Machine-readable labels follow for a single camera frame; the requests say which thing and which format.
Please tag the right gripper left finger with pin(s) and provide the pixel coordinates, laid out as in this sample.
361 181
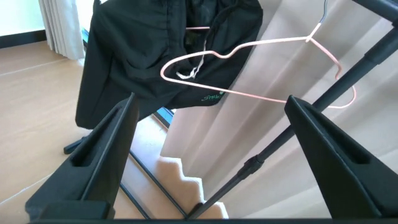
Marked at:
56 193

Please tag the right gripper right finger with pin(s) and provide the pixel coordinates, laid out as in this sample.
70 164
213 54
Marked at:
342 186

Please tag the black clothes rack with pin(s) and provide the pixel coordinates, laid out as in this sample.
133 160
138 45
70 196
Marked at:
342 84

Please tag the beige curtain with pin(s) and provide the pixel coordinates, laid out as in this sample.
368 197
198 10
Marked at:
264 93
59 28

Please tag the window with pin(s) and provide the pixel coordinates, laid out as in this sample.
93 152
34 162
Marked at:
164 115

